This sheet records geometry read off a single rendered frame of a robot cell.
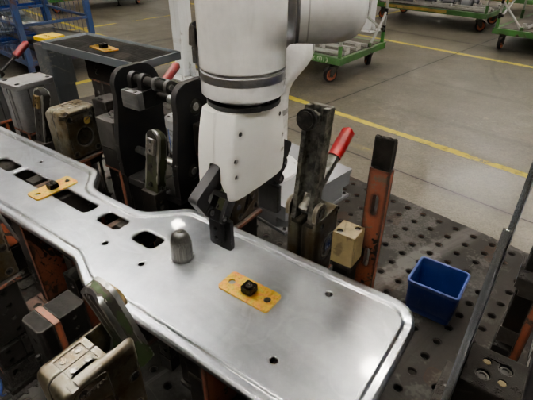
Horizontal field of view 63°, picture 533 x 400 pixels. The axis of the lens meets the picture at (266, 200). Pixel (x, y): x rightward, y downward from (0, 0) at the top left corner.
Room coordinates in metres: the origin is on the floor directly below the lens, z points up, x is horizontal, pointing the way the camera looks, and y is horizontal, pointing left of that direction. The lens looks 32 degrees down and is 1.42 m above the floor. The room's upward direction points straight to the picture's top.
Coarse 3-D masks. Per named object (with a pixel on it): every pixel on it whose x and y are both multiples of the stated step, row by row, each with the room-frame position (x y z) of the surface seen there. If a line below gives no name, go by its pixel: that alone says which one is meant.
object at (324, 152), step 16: (304, 112) 0.53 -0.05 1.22; (320, 112) 0.56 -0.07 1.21; (304, 128) 0.53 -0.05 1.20; (320, 128) 0.54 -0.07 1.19; (304, 144) 0.55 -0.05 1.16; (320, 144) 0.54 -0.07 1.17; (304, 160) 0.55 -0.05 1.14; (320, 160) 0.53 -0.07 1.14; (304, 176) 0.55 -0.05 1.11; (320, 176) 0.54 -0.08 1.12; (304, 192) 0.56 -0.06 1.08; (320, 192) 0.54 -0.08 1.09
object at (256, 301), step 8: (232, 272) 0.46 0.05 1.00; (224, 280) 0.45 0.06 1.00; (240, 280) 0.45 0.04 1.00; (248, 280) 0.44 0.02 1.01; (224, 288) 0.43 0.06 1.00; (232, 288) 0.43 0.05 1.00; (240, 288) 0.43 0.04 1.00; (248, 288) 0.42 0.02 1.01; (256, 288) 0.43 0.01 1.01; (264, 288) 0.43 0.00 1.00; (240, 296) 0.42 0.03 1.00; (248, 296) 0.42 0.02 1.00; (256, 296) 0.42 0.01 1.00; (264, 296) 0.42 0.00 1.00; (272, 296) 0.42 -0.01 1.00; (280, 296) 0.42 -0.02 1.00; (248, 304) 0.41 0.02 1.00; (256, 304) 0.40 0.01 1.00; (264, 304) 0.40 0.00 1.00; (272, 304) 0.40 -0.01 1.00; (264, 312) 0.39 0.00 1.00
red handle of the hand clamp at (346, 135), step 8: (344, 128) 0.64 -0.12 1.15; (344, 136) 0.62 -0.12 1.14; (352, 136) 0.63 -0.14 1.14; (336, 144) 0.61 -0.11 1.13; (344, 144) 0.61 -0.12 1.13; (328, 152) 0.61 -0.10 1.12; (336, 152) 0.60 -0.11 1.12; (328, 160) 0.60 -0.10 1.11; (336, 160) 0.60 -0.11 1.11; (328, 168) 0.58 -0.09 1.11; (328, 176) 0.58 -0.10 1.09; (304, 200) 0.55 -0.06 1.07; (304, 208) 0.53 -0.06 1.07
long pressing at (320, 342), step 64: (0, 128) 0.98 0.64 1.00; (0, 192) 0.69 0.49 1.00; (128, 256) 0.50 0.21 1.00; (256, 256) 0.50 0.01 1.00; (192, 320) 0.38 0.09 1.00; (256, 320) 0.38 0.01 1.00; (320, 320) 0.38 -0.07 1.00; (384, 320) 0.38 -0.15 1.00; (256, 384) 0.29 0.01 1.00; (320, 384) 0.29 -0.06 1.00; (384, 384) 0.29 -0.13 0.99
